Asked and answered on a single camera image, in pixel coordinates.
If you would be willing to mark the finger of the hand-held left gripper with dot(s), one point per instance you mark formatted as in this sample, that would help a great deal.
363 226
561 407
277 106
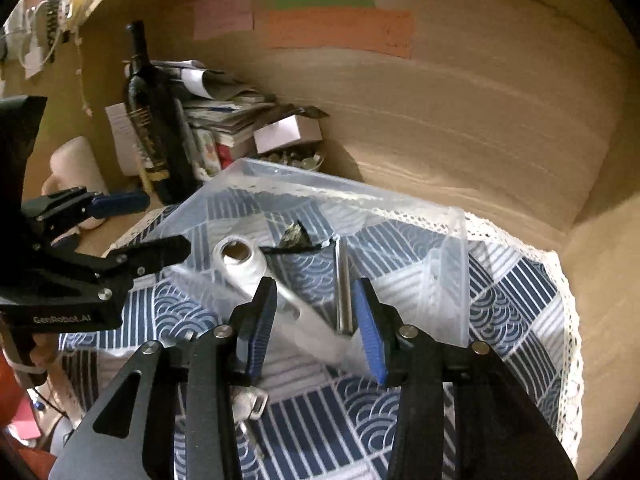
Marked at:
120 203
150 254

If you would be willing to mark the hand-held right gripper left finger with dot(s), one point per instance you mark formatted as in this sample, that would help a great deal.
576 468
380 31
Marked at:
260 330

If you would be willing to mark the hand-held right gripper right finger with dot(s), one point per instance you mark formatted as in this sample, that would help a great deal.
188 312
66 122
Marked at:
368 332

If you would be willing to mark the white plastic roll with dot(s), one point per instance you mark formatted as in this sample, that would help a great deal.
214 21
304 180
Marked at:
245 270

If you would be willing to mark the clear plastic storage box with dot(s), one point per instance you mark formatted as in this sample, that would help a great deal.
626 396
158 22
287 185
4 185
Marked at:
400 240

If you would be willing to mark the metal rod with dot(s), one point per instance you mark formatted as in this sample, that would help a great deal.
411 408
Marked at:
343 285

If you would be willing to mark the white mug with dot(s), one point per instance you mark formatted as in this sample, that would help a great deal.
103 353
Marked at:
75 160

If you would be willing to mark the white paper sheet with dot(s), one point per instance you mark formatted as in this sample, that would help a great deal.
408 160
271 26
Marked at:
119 132

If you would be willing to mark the small clear metal clip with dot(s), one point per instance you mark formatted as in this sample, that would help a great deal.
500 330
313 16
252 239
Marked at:
250 405

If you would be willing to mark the dark wine bottle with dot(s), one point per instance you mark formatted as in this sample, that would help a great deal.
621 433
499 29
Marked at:
155 125

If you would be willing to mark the black crumpled wrapper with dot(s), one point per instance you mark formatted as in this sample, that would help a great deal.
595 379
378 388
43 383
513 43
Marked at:
296 238

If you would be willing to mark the stack of books and magazines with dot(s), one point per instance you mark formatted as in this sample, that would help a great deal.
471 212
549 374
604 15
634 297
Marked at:
220 115

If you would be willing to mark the blue white patterned tablecloth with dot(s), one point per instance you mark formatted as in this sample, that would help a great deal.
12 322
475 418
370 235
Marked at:
510 300

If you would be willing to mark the hanging white paper tags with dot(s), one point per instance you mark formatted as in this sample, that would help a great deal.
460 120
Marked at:
34 55

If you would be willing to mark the glass bowl of beads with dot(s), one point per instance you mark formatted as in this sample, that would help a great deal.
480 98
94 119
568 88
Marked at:
297 159

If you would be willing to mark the small white cardboard box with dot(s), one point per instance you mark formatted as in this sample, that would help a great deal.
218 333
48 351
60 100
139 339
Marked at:
287 132

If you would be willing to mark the pink sticky note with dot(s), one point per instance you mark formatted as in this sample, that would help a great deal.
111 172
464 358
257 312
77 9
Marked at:
222 15

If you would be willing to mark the orange sticky note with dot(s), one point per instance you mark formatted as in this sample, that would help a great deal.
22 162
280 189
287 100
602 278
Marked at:
340 32

